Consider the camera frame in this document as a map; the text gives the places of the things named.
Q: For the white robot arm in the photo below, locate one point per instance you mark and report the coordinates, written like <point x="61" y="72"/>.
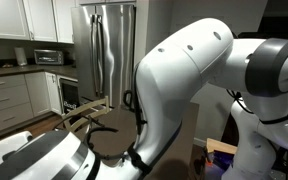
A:
<point x="165" y="81"/>

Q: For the stainless steel refrigerator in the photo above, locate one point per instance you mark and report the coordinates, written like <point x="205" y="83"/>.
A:
<point x="104" y="49"/>

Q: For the wooden chair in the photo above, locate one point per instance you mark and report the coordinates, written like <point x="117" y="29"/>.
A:
<point x="87" y="113"/>

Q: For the silver toaster oven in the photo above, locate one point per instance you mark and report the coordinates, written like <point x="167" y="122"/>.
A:
<point x="48" y="57"/>

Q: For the white paper towel roll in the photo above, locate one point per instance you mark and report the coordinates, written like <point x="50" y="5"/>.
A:
<point x="20" y="56"/>

